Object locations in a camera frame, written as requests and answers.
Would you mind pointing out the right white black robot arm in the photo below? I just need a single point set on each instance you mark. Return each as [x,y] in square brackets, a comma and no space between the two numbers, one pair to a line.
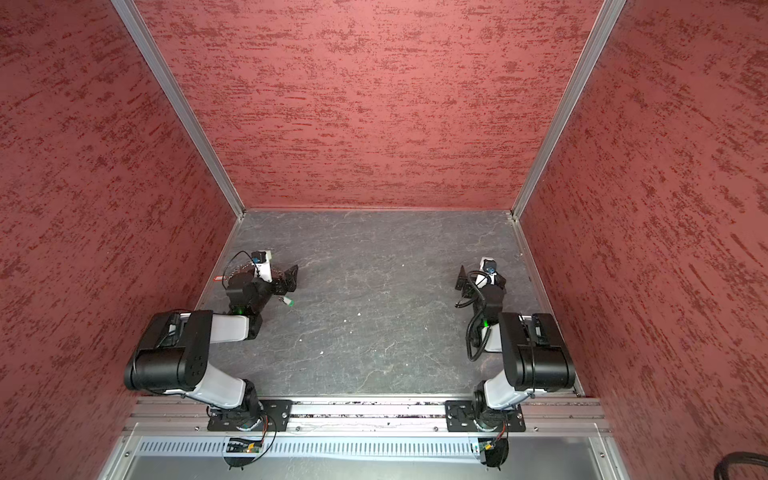
[535,358]

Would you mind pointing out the white slotted cable duct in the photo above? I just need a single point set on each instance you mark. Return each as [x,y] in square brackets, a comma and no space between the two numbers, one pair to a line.
[440,449]

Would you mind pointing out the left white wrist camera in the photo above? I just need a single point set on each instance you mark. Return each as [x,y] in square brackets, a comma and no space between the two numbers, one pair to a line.
[262,265]

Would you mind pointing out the aluminium corner post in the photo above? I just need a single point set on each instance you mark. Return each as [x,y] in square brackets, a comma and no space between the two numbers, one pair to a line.
[138,30]
[606,19]

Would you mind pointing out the aluminium front rail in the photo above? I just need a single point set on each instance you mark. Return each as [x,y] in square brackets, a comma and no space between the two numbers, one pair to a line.
[422,415]

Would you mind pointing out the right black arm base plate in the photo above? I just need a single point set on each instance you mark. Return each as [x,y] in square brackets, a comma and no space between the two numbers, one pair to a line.
[465,416]

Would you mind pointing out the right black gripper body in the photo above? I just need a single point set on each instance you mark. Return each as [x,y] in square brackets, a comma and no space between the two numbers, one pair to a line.
[471,289]

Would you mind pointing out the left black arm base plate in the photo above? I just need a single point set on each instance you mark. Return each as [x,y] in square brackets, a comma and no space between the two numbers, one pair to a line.
[271,414]

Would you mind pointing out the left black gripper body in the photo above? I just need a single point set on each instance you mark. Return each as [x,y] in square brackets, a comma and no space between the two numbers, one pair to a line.
[282,282]

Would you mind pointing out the left aluminium corner post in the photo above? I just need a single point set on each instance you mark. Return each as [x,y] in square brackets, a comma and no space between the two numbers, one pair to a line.
[138,30]

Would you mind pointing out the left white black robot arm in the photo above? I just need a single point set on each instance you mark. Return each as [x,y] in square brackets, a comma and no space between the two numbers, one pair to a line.
[172,356]

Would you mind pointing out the right aluminium corner post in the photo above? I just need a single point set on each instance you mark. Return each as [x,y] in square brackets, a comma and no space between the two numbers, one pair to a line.
[606,19]

